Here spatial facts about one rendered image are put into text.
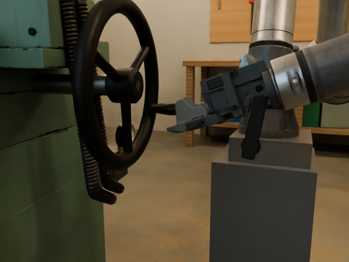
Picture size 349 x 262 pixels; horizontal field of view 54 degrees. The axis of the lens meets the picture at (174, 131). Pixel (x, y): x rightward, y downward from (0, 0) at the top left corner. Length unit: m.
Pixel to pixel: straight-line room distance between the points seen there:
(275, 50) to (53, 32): 0.41
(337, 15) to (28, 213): 0.85
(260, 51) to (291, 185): 0.46
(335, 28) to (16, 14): 0.76
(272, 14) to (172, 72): 3.40
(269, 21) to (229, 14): 3.18
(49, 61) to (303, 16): 3.42
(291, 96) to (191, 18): 3.50
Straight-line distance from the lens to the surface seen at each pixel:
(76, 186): 0.81
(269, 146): 1.04
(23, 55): 0.57
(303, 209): 1.06
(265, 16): 0.74
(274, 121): 1.06
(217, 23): 3.93
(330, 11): 1.01
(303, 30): 3.82
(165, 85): 4.13
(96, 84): 0.60
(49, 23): 0.57
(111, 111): 4.50
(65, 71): 0.76
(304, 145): 1.03
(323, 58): 0.58
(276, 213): 1.07
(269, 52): 0.71
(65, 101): 0.76
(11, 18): 0.61
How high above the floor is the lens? 0.85
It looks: 12 degrees down
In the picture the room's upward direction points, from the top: straight up
